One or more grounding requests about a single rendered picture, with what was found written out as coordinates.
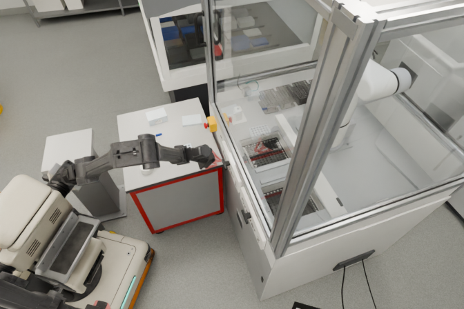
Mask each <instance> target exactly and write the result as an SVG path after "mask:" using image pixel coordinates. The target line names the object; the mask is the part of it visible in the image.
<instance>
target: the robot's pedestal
mask: <svg viewBox="0 0 464 309"><path fill-rule="evenodd" d="M93 145H94V131H93V129H92V128H89V129H85V130H79V131H75V132H68V133H64V134H58V135H54V136H49V137H47V138H46V146H45V150H44V155H43V163H42V167H41V173H42V174H43V175H44V174H48V171H49V170H50V169H51V168H52V166H53V165H54V164H55V163H56V162H57V163H58V164H59V165H62V163H63V162H64V161H65V160H70V161H72V162H73V163H75V162H74V160H75V159H79V158H82V157H87V156H95V158H98V157H99V156H98V155H97V153H96V152H95V149H94V148H93ZM71 191H72V192H73V193H74V194H75V196H76V197H77V198H78V199H79V200H80V201H81V202H82V203H83V205H84V206H85V207H86V208H87V209H88V215H90V216H93V217H96V218H97V219H98V220H100V223H102V222H105V221H110V220H113V219H118V218H122V217H127V208H126V191H125V185H124V184H123V185H120V186H116V185H115V183H114V181H113V180H112V178H111V176H110V175H109V173H108V171H106V172H103V173H102V174H101V175H100V176H99V182H98V183H92V184H88V185H84V186H82V187H81V189H80V190H79V192H77V191H74V190H71Z"/></svg>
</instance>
